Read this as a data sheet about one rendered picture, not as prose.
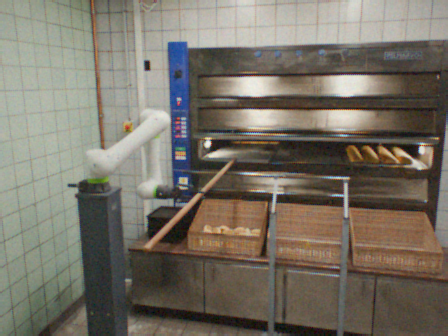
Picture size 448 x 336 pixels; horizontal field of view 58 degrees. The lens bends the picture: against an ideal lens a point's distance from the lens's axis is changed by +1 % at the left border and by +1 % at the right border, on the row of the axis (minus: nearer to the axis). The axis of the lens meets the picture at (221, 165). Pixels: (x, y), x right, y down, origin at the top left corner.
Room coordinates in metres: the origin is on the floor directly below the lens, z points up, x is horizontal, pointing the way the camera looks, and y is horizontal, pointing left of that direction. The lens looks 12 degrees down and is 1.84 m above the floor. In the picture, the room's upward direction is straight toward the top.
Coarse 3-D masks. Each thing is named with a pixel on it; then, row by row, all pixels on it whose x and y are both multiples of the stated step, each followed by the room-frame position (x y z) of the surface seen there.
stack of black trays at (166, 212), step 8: (160, 208) 3.27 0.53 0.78; (168, 208) 3.27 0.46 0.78; (176, 208) 3.26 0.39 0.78; (152, 216) 3.04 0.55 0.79; (160, 216) 3.06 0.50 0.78; (168, 216) 3.07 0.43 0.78; (184, 216) 3.09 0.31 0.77; (152, 224) 3.04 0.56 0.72; (160, 224) 3.02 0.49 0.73; (176, 224) 2.98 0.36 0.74; (184, 224) 3.10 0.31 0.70; (152, 232) 3.05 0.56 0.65; (168, 232) 3.01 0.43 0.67; (176, 232) 2.98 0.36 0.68; (184, 232) 3.10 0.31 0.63; (160, 240) 3.02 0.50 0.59; (168, 240) 3.00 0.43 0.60; (176, 240) 2.99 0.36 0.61
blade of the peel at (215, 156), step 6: (210, 156) 3.50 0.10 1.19; (216, 156) 3.49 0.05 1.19; (222, 156) 3.49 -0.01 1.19; (228, 156) 3.49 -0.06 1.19; (234, 156) 3.48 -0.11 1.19; (240, 156) 3.48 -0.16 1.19; (246, 156) 3.48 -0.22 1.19; (252, 156) 3.47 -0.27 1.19; (258, 156) 3.47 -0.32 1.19; (264, 156) 3.46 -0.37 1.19; (270, 156) 3.47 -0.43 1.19; (264, 162) 3.23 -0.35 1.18
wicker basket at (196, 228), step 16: (208, 208) 3.28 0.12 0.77; (224, 208) 3.26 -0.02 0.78; (240, 208) 3.23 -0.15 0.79; (256, 208) 3.20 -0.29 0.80; (192, 224) 2.95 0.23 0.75; (208, 224) 3.25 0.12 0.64; (224, 224) 3.22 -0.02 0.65; (240, 224) 3.19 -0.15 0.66; (256, 224) 3.17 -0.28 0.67; (192, 240) 2.86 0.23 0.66; (208, 240) 2.83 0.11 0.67; (224, 240) 2.80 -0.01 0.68; (256, 240) 2.75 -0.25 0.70
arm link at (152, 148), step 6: (144, 144) 2.48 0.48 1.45; (150, 144) 2.46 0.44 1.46; (156, 144) 2.48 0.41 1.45; (144, 150) 2.50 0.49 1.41; (150, 150) 2.47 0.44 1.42; (156, 150) 2.48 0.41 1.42; (150, 156) 2.47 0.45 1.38; (156, 156) 2.48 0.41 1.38; (150, 162) 2.47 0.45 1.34; (156, 162) 2.48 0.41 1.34; (150, 168) 2.47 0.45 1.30; (156, 168) 2.48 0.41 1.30; (150, 174) 2.47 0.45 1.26; (156, 174) 2.48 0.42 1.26; (156, 180) 2.47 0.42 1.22; (162, 180) 2.53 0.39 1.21
